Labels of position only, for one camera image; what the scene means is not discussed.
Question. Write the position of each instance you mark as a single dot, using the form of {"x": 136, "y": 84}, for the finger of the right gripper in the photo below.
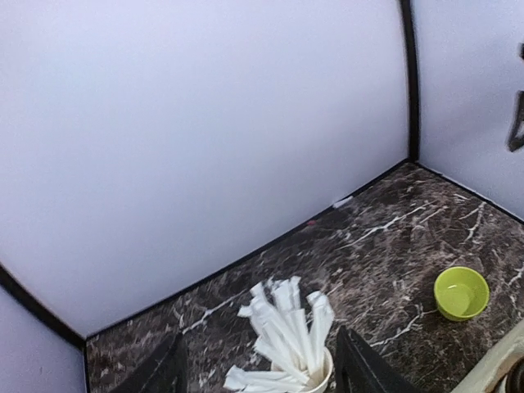
{"x": 515, "y": 136}

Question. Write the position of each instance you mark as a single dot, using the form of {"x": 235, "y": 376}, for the black frame post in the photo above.
{"x": 410, "y": 45}
{"x": 39, "y": 352}

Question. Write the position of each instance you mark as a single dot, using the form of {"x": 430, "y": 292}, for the left black frame post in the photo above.
{"x": 39, "y": 352}

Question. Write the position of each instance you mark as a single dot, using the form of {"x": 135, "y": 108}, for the brown paper bag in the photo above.
{"x": 495, "y": 363}

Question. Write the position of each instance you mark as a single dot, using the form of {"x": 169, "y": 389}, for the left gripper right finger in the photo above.
{"x": 359, "y": 368}

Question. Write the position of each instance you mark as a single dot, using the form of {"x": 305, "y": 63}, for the green bowl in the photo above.
{"x": 461, "y": 293}

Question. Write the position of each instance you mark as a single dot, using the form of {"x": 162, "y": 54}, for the right black frame post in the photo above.
{"x": 410, "y": 45}

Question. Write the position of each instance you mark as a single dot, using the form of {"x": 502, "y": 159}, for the white cup holding straws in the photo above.
{"x": 306, "y": 370}

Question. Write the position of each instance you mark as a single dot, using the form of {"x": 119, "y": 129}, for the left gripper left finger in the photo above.
{"x": 162, "y": 371}

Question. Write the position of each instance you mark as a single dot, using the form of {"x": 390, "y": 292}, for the bundle of wrapped white straws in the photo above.
{"x": 280, "y": 323}

